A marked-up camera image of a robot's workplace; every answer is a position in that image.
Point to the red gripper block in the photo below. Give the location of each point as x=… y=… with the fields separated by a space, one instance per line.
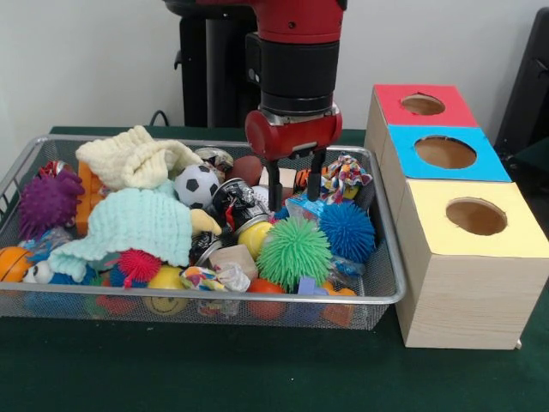
x=296 y=133

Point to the yellow plush toy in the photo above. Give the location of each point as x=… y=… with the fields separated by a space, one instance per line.
x=205 y=223

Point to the mint knitted cloth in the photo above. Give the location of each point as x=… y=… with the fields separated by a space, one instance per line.
x=137 y=219

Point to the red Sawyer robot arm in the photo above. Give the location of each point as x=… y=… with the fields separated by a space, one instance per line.
x=300 y=73

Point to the wooden three-hole box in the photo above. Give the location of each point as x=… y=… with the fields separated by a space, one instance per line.
x=472 y=292

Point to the clear mesh toy bin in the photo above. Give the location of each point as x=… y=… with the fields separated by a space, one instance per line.
x=25 y=304

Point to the white baseball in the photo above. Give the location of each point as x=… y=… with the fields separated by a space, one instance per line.
x=260 y=195

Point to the green spiky rubber ball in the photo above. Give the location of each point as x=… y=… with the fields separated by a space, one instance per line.
x=293 y=253

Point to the blue spiky rubber ball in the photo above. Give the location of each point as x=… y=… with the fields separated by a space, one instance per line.
x=347 y=232

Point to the black and white soccer ball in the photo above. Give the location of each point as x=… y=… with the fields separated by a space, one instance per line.
x=197 y=186

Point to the cream knitted cloth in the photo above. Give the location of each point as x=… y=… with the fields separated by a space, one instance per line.
x=137 y=159

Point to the pink spiky rubber ball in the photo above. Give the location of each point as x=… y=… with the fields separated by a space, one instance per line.
x=139 y=264

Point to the dark green tablecloth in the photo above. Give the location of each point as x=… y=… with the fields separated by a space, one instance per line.
x=536 y=154
x=214 y=369

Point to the purple spiky rubber ball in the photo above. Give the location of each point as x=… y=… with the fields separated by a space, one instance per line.
x=47 y=204

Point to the black upright panel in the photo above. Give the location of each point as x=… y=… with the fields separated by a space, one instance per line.
x=532 y=86

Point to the orange basketball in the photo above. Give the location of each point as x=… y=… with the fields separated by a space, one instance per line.
x=13 y=264

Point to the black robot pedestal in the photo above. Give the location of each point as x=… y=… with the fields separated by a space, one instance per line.
x=201 y=64

